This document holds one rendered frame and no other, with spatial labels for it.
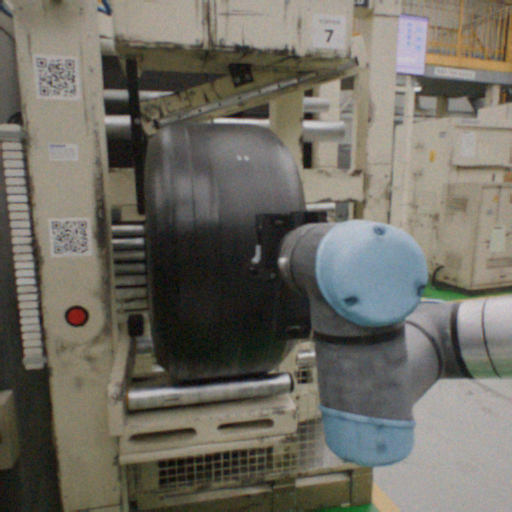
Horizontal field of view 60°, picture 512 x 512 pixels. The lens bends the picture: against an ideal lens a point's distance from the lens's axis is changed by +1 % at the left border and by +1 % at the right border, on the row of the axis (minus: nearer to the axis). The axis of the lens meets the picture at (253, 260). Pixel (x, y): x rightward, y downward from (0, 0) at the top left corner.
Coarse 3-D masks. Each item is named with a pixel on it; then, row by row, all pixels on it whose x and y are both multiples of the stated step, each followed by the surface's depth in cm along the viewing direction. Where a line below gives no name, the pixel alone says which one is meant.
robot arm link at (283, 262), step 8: (312, 224) 43; (296, 232) 43; (288, 240) 43; (296, 240) 41; (288, 248) 42; (280, 256) 43; (288, 256) 41; (280, 264) 41; (288, 264) 41; (288, 272) 41; (288, 280) 42; (296, 288) 41
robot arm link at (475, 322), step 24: (432, 312) 43; (456, 312) 41; (480, 312) 40; (504, 312) 38; (432, 336) 41; (456, 336) 40; (480, 336) 39; (504, 336) 37; (456, 360) 40; (480, 360) 39; (504, 360) 38
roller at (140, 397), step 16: (160, 384) 89; (176, 384) 89; (192, 384) 89; (208, 384) 89; (224, 384) 90; (240, 384) 90; (256, 384) 91; (272, 384) 91; (288, 384) 92; (128, 400) 88; (144, 400) 86; (160, 400) 87; (176, 400) 87; (192, 400) 88; (208, 400) 89
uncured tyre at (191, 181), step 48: (192, 144) 78; (240, 144) 80; (144, 192) 81; (192, 192) 73; (240, 192) 74; (288, 192) 77; (192, 240) 71; (240, 240) 73; (192, 288) 72; (240, 288) 74; (192, 336) 75; (240, 336) 78
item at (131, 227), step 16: (112, 224) 137; (128, 224) 138; (144, 224) 139; (112, 240) 125; (128, 240) 126; (144, 240) 140; (128, 256) 128; (144, 256) 129; (128, 272) 128; (144, 272) 129; (144, 288) 130; (128, 304) 130; (144, 304) 131; (144, 320) 132
